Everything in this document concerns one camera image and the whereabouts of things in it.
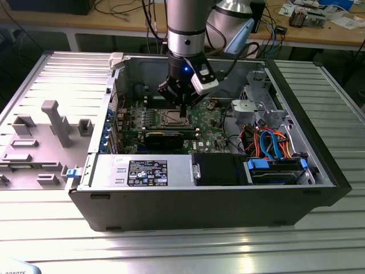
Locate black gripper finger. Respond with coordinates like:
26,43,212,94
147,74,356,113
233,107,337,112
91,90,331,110
158,78,185,120
185,85,206,120

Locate metal socket cover frame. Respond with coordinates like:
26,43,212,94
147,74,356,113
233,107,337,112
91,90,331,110
159,110,196,127

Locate CPU socket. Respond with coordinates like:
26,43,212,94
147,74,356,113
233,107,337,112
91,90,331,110
158,108,197,127

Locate green motherboard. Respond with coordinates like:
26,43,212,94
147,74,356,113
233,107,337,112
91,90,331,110
113,98,248,157

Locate grey metal drive cage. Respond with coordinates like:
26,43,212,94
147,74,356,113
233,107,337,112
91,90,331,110
230,70,289,128

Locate black graphics card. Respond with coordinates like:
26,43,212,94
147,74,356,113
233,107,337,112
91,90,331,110
121,128,201,151

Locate pale grey case latch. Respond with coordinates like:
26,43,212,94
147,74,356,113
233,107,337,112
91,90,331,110
109,53,125,70

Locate wooden workbench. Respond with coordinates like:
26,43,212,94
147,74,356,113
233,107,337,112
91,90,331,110
0,0,365,54

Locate black desktop box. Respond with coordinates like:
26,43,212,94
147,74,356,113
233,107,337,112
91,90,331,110
253,0,267,33

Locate grey power supply unit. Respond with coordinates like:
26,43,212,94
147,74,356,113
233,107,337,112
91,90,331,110
90,154,195,190

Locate black and grey PC case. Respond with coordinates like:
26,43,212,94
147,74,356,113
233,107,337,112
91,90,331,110
68,52,353,232

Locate hard disk in blue carrier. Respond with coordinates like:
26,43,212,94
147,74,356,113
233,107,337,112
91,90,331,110
244,158,309,186

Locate blue plastic case latch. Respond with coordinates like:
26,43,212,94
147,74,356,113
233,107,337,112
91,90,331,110
65,168,83,180

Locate copper coil heatsink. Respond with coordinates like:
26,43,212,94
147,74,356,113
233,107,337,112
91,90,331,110
289,8,309,28

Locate black computer tower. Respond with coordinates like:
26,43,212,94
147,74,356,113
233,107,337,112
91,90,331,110
5,0,92,15

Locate grey metal device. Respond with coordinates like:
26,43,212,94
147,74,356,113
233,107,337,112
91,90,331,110
306,11,327,28

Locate grey plastic parts rack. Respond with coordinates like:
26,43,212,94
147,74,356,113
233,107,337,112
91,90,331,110
0,99,95,191

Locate white paper sheet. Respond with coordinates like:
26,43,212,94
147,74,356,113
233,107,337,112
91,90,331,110
327,17,363,29

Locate blue cardboard box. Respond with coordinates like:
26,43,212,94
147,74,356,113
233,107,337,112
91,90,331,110
318,0,354,9

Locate pale blue teach pendant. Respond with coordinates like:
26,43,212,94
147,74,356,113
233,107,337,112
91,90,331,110
0,256,43,274

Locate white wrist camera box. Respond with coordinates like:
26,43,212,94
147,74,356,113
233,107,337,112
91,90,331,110
189,63,220,95

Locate thick black cable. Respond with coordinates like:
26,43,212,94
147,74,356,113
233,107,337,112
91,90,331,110
221,104,248,156

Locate orange wire bundle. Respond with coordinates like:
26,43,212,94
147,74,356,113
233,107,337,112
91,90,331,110
278,134,296,160
241,128,261,157

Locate blue flat data cable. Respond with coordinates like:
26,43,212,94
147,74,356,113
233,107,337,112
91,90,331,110
259,130,279,160

